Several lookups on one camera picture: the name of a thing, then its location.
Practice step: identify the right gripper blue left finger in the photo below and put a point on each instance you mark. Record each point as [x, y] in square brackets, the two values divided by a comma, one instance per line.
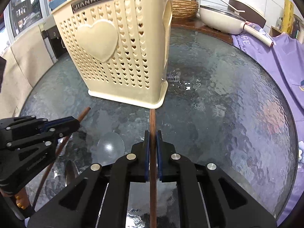
[140, 169]

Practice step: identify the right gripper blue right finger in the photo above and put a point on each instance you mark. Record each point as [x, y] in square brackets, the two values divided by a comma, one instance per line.
[167, 171]

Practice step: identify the cream plastic utensil basket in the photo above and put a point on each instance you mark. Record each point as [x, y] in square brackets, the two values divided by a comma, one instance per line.
[119, 47]

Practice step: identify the left hand gold nails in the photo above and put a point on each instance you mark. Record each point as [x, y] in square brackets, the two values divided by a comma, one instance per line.
[22, 199]

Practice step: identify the clear plastic spoon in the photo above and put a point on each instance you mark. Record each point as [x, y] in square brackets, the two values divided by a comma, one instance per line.
[109, 148]

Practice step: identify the metal spoon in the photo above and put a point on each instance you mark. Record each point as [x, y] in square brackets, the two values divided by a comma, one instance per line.
[71, 172]

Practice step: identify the water dispenser machine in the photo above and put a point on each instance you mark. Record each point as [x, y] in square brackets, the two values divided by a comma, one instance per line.
[52, 39]

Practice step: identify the glass door cabinet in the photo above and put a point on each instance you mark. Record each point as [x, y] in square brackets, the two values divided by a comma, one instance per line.
[19, 16]

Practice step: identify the dark wooden side table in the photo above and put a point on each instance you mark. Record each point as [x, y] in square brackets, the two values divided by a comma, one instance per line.
[197, 25]

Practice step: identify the white cooking pot with lid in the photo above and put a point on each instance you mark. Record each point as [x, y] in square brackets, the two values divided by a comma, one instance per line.
[231, 22]

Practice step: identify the purple floral cloth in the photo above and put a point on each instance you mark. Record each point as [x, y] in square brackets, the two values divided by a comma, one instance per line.
[284, 62]

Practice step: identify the brown white rice cooker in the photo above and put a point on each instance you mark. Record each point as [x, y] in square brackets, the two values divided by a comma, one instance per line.
[248, 12]

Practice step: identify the yellow patterned roll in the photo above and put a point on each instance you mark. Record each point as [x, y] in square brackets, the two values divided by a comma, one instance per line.
[287, 19]

